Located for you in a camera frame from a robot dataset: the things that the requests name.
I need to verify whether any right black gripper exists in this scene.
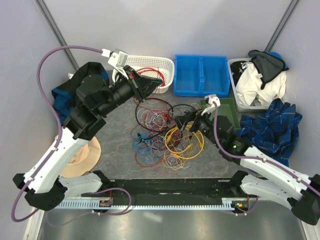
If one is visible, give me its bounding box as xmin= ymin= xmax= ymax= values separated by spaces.
xmin=172 ymin=106 xmax=221 ymax=147

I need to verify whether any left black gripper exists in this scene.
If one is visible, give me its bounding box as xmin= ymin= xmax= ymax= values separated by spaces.
xmin=98 ymin=65 xmax=164 ymax=116

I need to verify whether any red ethernet cable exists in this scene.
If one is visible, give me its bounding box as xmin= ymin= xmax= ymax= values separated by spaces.
xmin=139 ymin=66 xmax=168 ymax=88

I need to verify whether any yellow ethernet cable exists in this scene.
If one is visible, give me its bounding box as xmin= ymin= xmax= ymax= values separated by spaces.
xmin=164 ymin=114 xmax=205 ymax=161

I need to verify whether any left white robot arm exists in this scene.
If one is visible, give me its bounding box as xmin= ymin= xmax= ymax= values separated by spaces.
xmin=13 ymin=65 xmax=163 ymax=211

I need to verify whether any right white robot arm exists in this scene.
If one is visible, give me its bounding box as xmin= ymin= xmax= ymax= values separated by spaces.
xmin=174 ymin=111 xmax=320 ymax=226

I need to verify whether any white perforated plastic basket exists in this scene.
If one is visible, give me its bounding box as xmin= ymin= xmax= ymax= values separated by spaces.
xmin=125 ymin=55 xmax=175 ymax=94

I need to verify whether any blue divided plastic bin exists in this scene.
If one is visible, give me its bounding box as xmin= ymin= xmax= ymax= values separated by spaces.
xmin=173 ymin=55 xmax=231 ymax=98

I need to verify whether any green plastic tray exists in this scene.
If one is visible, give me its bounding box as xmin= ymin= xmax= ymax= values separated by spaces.
xmin=199 ymin=97 xmax=241 ymax=131

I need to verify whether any grey plastic tub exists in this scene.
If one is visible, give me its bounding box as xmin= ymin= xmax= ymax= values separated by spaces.
xmin=227 ymin=58 xmax=274 ymax=113

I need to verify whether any white garment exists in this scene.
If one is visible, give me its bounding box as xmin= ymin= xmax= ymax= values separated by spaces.
xmin=234 ymin=61 xmax=287 ymax=107

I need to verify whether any black and blue jacket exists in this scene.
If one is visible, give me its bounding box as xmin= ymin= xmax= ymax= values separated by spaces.
xmin=51 ymin=62 xmax=110 ymax=125

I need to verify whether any blue plaid shirt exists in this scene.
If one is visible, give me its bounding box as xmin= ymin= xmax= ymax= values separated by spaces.
xmin=236 ymin=98 xmax=303 ymax=167

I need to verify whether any beige bucket hat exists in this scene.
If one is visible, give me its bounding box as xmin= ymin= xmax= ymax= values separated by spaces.
xmin=50 ymin=134 xmax=102 ymax=178

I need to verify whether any grey black-trimmed cloth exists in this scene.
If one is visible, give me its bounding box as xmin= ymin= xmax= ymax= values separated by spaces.
xmin=248 ymin=49 xmax=287 ymax=90

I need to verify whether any blue cap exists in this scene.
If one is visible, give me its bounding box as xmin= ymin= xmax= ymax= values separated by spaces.
xmin=268 ymin=51 xmax=289 ymax=70

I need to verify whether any black thick cable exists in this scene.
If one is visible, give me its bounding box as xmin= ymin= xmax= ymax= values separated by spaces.
xmin=136 ymin=97 xmax=202 ymax=131

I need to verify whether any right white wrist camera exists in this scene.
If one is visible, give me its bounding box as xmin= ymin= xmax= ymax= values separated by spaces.
xmin=201 ymin=94 xmax=221 ymax=116

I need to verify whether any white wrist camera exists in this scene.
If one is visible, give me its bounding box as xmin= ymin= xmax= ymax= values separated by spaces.
xmin=101 ymin=48 xmax=128 ymax=79
xmin=201 ymin=94 xmax=221 ymax=116

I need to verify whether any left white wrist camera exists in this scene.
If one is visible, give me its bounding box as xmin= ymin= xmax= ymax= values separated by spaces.
xmin=101 ymin=48 xmax=128 ymax=79

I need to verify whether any thin blue wire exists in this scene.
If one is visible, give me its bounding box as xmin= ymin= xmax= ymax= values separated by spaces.
xmin=131 ymin=124 xmax=166 ymax=161

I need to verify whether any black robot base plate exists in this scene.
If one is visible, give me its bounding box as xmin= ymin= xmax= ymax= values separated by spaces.
xmin=109 ymin=178 xmax=248 ymax=200

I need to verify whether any slotted cable duct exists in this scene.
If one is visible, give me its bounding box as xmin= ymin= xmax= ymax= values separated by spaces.
xmin=56 ymin=194 xmax=240 ymax=211

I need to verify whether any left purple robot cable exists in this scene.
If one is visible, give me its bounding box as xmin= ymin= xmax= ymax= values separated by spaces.
xmin=11 ymin=45 xmax=133 ymax=227

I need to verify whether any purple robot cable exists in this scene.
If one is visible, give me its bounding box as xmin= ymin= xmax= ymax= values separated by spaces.
xmin=11 ymin=45 xmax=133 ymax=227
xmin=212 ymin=101 xmax=320 ymax=216

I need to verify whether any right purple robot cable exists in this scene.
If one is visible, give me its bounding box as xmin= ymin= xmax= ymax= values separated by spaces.
xmin=212 ymin=101 xmax=320 ymax=216

